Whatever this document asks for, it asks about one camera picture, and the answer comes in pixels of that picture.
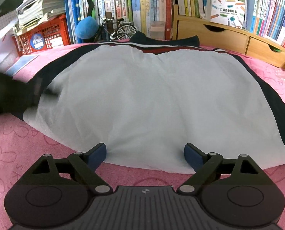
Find miniature bicycle model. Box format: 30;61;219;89
94;17;137;41

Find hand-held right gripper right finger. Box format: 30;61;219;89
177;143;263;194

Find white printed box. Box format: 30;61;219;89
206;0;246;29

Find stack of papers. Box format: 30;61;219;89
15;0;66;27

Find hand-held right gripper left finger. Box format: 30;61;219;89
32;143;114;194

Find red plastic crate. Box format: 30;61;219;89
13;14;71;57

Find wooden drawer organizer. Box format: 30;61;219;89
172;3;285;69

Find row of upright books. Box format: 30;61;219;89
64;0;285;51

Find pink rabbit-print blanket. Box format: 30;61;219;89
0;39;285;230

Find blue plush ball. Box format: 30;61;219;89
75;17;100;39

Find white and navy jacket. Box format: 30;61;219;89
12;31;285;175

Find clear plastic jar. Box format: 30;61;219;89
149;21;166;40

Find blue paper sheet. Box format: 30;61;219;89
4;54;41;77

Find white paper sheets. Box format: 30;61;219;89
0;19;20;72

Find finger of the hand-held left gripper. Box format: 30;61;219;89
0;70;45;118

